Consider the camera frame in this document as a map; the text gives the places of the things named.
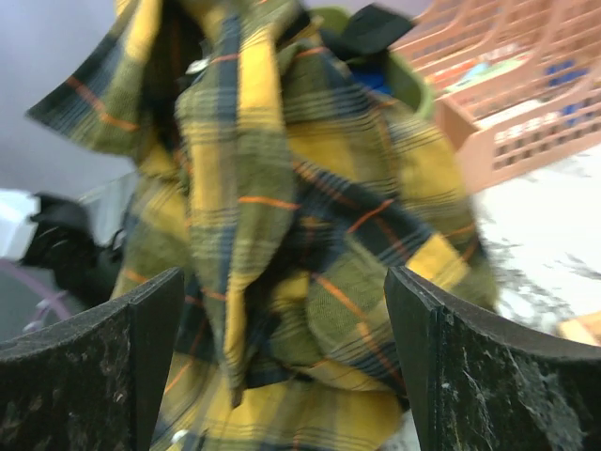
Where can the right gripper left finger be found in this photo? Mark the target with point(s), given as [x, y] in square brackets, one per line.
[94, 381]

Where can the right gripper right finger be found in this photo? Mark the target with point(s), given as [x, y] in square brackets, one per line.
[478, 381]

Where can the yellow plaid shirt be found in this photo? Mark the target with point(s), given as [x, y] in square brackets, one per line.
[285, 190]

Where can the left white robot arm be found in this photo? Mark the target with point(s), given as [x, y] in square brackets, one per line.
[56, 234]

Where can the black shirt in bin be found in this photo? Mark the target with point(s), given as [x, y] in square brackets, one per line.
[370, 31]

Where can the wooden clothes rack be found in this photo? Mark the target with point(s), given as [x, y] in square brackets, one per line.
[584, 329]

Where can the small boxes in organizer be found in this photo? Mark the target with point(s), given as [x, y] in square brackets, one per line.
[511, 88]

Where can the green plastic laundry bin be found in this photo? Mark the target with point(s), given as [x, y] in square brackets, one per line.
[404, 82]

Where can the blue garment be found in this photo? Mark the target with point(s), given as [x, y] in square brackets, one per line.
[372, 76]

